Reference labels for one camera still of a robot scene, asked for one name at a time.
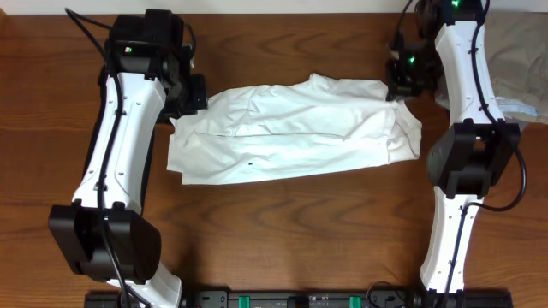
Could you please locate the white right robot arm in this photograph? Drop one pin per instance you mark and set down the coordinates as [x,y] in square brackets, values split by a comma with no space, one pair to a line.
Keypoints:
[470,157]

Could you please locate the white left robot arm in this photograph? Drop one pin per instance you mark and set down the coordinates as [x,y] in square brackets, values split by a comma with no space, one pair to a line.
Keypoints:
[102,233]

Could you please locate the khaki grey garment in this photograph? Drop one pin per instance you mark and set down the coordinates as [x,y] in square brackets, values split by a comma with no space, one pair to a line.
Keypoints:
[512,63]

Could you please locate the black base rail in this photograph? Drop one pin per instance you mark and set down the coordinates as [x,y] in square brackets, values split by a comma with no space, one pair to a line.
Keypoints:
[379,295]

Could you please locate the white t-shirt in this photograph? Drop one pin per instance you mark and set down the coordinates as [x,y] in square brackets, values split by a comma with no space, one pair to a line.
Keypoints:
[273,132]

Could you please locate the light blue folded cloth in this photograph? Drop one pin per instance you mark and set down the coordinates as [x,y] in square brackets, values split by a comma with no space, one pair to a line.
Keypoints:
[517,112]

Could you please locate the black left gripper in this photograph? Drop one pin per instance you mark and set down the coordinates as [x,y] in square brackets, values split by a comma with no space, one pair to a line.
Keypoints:
[199,98]

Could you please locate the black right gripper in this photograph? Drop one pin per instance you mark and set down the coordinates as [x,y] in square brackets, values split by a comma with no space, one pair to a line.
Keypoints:
[398,88]

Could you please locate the black garment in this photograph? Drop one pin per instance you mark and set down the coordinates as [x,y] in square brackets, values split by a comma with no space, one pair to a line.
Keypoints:
[129,163]

